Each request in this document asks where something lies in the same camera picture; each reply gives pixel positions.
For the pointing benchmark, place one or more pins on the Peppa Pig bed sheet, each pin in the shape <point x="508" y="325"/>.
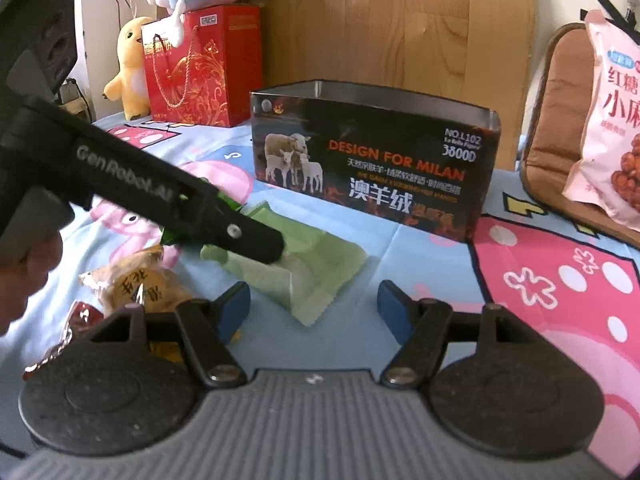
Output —
<point x="564" y="407"/>

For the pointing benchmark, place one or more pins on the red gift bag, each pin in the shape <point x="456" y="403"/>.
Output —
<point x="206" y="80"/>

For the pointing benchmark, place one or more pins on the yellow duck plush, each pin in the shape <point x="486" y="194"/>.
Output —
<point x="129" y="85"/>

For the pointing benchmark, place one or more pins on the pale green snack packet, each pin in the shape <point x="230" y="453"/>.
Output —
<point x="314" y="266"/>

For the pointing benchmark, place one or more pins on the wooden headboard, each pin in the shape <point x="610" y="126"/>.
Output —
<point x="477" y="51"/>

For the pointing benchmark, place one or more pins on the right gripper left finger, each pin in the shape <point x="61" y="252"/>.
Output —
<point x="185" y="348"/>

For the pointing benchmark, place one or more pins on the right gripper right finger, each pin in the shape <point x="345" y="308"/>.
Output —
<point x="425" y="328"/>

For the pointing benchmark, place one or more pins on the pink snack bag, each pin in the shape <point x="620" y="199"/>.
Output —
<point x="607" y="173"/>

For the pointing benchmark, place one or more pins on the black printed storage box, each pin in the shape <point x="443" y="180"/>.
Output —
<point x="419" y="160"/>

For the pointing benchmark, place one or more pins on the dark red snack packet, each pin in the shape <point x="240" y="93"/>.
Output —
<point x="80" y="318"/>

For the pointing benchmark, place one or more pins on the left hand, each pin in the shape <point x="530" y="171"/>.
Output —
<point x="20" y="282"/>

